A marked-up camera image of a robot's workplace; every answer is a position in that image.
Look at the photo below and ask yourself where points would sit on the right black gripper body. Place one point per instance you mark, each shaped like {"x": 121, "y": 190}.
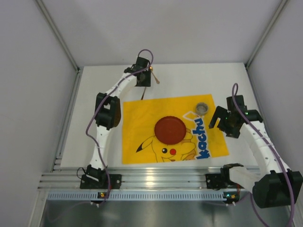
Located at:
{"x": 222, "y": 118}

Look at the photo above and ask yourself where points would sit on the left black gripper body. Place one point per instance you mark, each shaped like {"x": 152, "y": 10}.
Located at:
{"x": 143, "y": 79}

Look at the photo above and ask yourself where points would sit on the yellow Pikachu placemat cloth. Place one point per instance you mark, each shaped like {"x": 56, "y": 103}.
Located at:
{"x": 140, "y": 145}

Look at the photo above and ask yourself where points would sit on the red round plate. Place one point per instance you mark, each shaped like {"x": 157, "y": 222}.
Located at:
{"x": 170, "y": 130}

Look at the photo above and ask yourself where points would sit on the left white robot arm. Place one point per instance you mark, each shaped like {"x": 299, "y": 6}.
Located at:
{"x": 107, "y": 114}

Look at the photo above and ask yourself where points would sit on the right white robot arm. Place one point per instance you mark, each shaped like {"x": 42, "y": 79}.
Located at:
{"x": 276, "y": 185}

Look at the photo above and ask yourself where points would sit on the gold spoon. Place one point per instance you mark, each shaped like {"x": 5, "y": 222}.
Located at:
{"x": 156, "y": 79}

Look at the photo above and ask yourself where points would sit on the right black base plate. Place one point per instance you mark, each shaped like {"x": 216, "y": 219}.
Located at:
{"x": 215, "y": 181}

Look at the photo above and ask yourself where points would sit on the aluminium mounting rail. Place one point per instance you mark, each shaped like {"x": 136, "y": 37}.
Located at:
{"x": 135, "y": 178}

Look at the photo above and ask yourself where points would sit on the left aluminium frame post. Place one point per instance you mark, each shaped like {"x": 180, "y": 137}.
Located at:
{"x": 56, "y": 32}

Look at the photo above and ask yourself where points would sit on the aluminium frame post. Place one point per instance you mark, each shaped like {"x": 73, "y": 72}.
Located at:
{"x": 56, "y": 32}
{"x": 265, "y": 34}

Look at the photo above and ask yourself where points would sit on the right aluminium frame post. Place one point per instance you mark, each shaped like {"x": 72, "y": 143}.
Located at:
{"x": 265, "y": 34}

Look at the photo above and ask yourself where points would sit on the slotted grey cable duct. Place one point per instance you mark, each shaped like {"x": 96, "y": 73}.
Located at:
{"x": 144, "y": 196}

